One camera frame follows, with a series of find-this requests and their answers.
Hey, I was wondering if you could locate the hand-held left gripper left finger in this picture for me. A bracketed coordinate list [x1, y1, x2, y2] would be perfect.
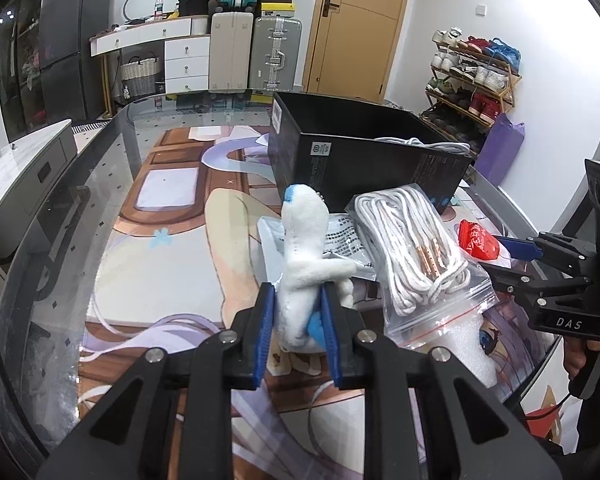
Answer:
[35, 282, 281, 480]

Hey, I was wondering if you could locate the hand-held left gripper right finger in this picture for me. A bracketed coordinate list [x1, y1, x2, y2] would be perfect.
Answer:
[320, 285, 567, 480]

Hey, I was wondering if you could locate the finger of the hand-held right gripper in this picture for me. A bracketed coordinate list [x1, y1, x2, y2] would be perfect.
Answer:
[486, 264, 592, 311]
[492, 231, 597, 277]

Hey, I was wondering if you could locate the red packet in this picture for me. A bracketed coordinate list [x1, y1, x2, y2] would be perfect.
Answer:
[457, 219, 504, 264]

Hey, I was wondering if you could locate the white plush toy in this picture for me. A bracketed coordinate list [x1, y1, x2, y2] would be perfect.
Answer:
[275, 183, 356, 357]

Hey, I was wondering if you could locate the person's right hand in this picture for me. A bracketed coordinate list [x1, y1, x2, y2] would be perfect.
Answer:
[562, 332, 600, 380]

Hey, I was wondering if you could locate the white foam piece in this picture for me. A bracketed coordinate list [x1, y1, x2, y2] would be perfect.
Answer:
[402, 310, 501, 391]

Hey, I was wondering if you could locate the purple bag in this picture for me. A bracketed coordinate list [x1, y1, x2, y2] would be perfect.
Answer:
[475, 112, 527, 187]

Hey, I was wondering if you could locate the grey plastic packet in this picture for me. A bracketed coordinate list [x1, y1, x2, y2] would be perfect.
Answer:
[256, 212, 377, 292]

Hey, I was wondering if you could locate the wooden shoe rack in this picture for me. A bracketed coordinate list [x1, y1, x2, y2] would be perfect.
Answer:
[419, 27, 523, 157]

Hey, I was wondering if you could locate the black cardboard box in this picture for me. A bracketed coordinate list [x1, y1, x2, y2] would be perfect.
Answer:
[267, 91, 476, 214]

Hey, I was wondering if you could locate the group of shoes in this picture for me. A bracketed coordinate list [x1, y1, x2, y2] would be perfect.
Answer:
[422, 26, 523, 143]

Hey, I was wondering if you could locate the wooden door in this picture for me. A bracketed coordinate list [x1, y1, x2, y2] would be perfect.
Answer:
[302, 0, 415, 103]

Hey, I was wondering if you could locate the silver suitcase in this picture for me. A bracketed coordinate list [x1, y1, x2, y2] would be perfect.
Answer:
[248, 15, 304, 92]

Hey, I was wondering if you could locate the beige suitcase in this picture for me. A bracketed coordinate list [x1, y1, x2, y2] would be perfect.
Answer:
[210, 11, 255, 92]

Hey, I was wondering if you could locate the wicker basket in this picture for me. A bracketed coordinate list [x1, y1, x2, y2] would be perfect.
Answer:
[118, 50, 162, 100]

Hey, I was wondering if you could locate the white low cabinet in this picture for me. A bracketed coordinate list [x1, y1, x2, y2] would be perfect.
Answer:
[0, 119, 77, 262]

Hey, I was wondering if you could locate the white dresser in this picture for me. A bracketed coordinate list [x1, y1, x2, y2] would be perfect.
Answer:
[90, 16, 212, 95]

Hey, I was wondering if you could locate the dark grey fridge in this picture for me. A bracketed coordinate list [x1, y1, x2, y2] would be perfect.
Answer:
[39, 0, 115, 122]

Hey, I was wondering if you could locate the dark display cabinet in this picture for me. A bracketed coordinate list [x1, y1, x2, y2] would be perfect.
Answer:
[0, 0, 48, 144]

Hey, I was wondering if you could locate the bag of white rope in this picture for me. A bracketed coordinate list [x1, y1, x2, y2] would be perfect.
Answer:
[344, 185, 501, 348]

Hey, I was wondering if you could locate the white cable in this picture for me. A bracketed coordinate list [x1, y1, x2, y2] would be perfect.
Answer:
[372, 135, 473, 157]

